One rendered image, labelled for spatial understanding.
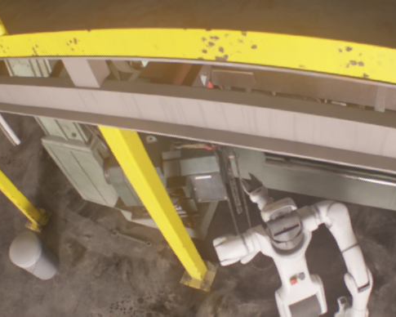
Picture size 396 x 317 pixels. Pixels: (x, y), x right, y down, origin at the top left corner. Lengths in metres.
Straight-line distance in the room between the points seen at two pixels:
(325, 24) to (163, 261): 2.34
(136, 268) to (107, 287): 0.29
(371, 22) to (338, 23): 0.11
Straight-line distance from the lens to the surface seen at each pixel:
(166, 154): 2.47
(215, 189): 2.57
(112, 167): 2.58
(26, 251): 3.22
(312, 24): 1.18
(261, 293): 2.83
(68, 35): 1.27
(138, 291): 3.05
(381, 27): 1.19
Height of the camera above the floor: 2.69
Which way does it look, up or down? 51 degrees down
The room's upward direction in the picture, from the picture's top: 17 degrees counter-clockwise
